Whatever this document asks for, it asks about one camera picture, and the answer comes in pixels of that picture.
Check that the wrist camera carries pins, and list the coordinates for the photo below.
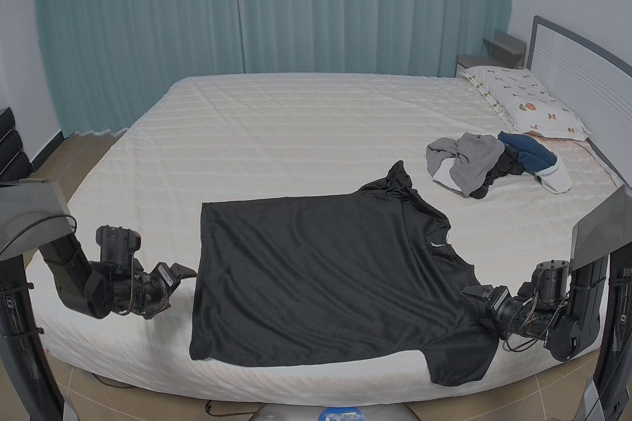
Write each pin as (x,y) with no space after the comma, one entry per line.
(165,278)
(498,303)

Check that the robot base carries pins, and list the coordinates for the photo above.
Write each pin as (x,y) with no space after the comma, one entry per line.
(296,414)

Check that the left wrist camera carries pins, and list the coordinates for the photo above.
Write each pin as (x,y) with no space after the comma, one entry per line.
(165,278)

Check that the pile of clothes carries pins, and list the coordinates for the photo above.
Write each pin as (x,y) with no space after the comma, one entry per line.
(474,157)

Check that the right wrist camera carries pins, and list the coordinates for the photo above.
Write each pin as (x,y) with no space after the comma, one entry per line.
(498,303)

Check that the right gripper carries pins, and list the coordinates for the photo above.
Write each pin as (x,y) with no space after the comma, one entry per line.
(513,318)

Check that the white printed pillow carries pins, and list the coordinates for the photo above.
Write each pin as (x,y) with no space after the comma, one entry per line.
(523,101)

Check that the black chest of drawers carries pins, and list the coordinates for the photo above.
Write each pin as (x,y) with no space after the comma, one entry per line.
(12,147)

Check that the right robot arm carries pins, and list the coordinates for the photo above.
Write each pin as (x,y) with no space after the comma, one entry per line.
(553,281)

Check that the black T-shirt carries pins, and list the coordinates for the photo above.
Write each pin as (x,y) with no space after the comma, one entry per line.
(321,271)

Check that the bed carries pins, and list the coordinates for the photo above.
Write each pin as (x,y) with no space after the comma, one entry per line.
(296,128)

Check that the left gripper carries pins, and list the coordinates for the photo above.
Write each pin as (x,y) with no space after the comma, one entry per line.
(155,298)

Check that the grey bedside table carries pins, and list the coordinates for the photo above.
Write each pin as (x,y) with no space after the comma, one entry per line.
(503,45)

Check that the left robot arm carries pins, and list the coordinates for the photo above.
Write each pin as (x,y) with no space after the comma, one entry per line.
(64,271)

